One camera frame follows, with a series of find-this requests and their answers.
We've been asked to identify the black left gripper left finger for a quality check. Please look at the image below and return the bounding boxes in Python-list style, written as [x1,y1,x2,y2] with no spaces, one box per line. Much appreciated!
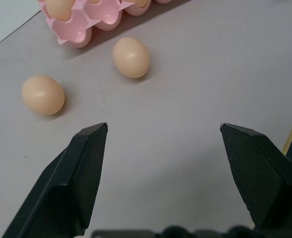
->
[1,122,109,238]

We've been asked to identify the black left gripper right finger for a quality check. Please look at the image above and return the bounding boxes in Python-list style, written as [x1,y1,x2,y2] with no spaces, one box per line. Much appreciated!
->
[219,122,292,229]

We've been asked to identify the pink plastic egg tray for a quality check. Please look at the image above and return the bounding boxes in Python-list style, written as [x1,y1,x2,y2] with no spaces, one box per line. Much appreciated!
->
[38,0,194,49]

